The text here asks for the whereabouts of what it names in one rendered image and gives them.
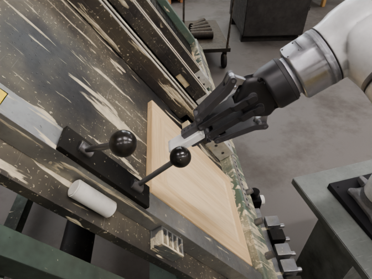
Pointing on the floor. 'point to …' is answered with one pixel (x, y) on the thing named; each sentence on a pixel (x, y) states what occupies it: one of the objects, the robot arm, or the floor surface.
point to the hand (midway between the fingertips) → (186, 139)
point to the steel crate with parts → (269, 19)
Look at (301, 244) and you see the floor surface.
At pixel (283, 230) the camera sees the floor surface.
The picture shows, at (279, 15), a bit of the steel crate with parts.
